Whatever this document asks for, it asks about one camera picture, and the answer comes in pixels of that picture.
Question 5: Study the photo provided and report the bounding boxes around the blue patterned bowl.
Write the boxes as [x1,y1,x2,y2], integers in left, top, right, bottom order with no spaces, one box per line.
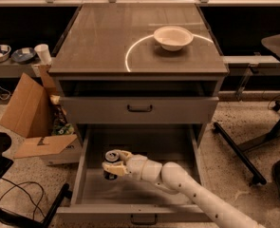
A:
[11,47,36,64]

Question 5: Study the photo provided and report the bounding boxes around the white bowl on cabinet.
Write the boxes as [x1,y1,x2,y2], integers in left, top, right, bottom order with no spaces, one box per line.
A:
[154,26,194,51]

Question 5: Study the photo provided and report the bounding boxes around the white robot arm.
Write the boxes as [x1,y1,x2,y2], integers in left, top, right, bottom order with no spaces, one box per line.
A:
[102,149,265,228]

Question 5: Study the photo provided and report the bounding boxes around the low grey shelf left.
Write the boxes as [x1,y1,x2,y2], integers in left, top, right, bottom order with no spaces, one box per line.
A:
[0,58,44,78]

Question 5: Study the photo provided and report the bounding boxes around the brown cardboard box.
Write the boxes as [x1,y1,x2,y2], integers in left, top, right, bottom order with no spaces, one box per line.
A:
[0,66,82,165]

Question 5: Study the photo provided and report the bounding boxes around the white paper cup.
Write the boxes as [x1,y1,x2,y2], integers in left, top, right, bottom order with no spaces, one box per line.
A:
[34,44,52,65]

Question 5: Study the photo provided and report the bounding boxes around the blue pepsi can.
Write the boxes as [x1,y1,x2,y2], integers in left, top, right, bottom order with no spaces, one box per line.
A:
[103,150,120,181]

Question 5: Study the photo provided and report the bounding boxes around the open grey middle drawer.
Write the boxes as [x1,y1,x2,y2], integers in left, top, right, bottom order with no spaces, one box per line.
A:
[57,125,210,225]

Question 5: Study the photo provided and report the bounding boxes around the grey drawer cabinet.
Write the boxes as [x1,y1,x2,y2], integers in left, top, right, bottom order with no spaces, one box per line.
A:
[49,2,228,140]

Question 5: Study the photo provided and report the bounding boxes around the black stand base right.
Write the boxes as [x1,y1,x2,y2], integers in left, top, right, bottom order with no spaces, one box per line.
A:
[214,101,280,185]

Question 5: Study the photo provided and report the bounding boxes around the black cable on floor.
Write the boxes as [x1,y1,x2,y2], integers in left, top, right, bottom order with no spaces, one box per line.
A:
[0,176,47,220]

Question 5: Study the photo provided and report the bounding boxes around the black chair left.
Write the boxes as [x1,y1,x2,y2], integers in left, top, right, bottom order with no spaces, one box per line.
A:
[0,132,72,228]

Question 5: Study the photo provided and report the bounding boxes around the closed grey upper drawer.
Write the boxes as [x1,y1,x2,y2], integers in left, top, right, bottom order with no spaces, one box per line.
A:
[61,97,218,124]

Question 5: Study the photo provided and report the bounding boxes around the snack bags in box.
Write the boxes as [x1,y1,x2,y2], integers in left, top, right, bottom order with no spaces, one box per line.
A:
[50,95,74,135]

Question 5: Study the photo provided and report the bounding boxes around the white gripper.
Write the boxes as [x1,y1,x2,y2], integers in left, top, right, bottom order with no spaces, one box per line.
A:
[102,150,148,181]

